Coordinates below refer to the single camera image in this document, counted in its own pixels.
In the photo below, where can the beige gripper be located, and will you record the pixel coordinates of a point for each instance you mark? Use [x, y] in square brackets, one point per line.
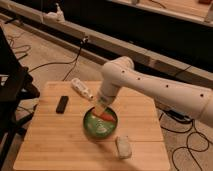
[99, 109]

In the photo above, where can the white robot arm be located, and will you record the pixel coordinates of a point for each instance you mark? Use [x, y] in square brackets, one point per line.
[195, 101]

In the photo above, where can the white sponge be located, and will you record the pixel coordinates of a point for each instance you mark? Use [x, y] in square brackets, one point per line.
[123, 147]

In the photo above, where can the green round plate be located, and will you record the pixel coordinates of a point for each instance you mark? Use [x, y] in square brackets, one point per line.
[97, 128]

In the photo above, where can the black rectangular remote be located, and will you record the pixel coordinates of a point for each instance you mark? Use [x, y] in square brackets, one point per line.
[62, 104]

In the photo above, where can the long wooden rail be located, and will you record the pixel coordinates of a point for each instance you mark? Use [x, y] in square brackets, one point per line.
[160, 42]

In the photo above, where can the black chair frame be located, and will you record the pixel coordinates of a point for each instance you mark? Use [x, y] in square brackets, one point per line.
[15, 85]

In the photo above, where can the white object on rail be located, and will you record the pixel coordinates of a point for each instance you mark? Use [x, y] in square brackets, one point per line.
[58, 15]

